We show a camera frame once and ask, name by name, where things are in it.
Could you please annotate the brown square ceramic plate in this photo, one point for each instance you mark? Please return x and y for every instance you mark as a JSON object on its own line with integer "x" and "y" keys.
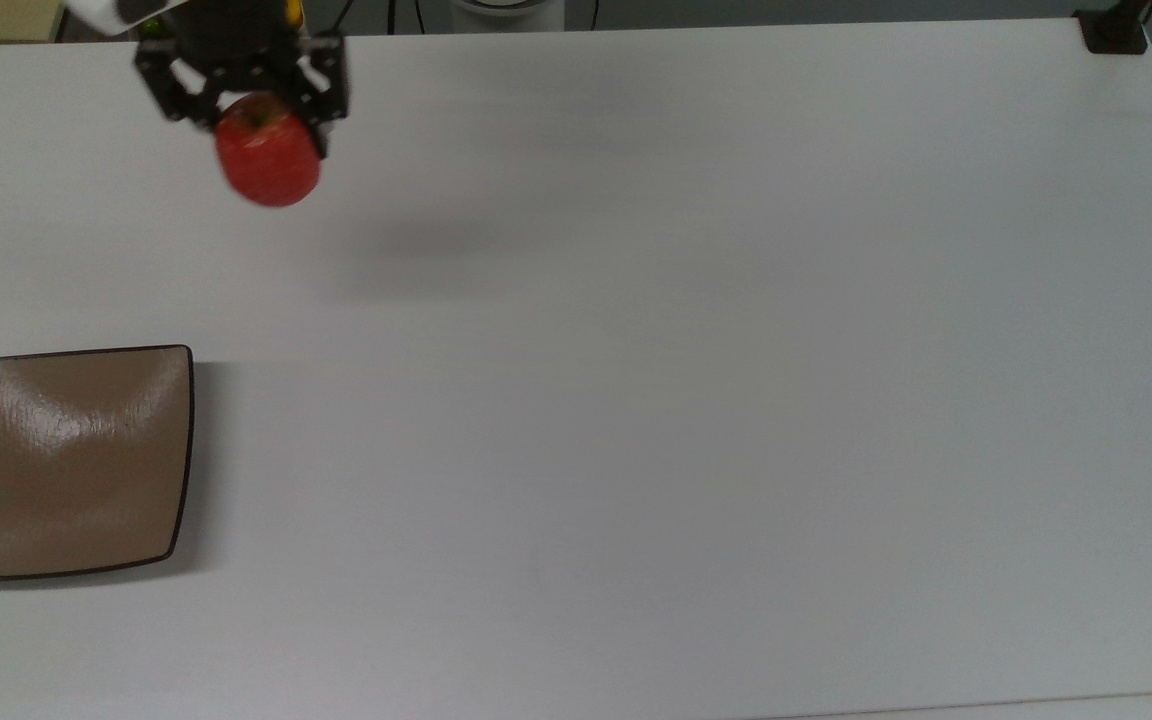
{"x": 66, "y": 470}

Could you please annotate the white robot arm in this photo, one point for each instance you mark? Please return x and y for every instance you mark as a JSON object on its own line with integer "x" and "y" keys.
{"x": 96, "y": 10}

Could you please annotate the bin of colourful items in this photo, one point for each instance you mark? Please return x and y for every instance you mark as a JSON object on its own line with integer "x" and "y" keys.
{"x": 294, "y": 10}

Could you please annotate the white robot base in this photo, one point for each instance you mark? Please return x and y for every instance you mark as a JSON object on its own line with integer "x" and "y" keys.
{"x": 511, "y": 18}

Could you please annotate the red apple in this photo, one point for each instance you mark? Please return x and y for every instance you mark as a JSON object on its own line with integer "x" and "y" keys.
{"x": 269, "y": 160}

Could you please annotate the black table clamp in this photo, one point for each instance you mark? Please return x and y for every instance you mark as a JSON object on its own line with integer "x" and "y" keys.
{"x": 1114, "y": 34}

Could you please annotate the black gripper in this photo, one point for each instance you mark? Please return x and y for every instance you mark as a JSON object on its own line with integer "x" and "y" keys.
{"x": 231, "y": 28}

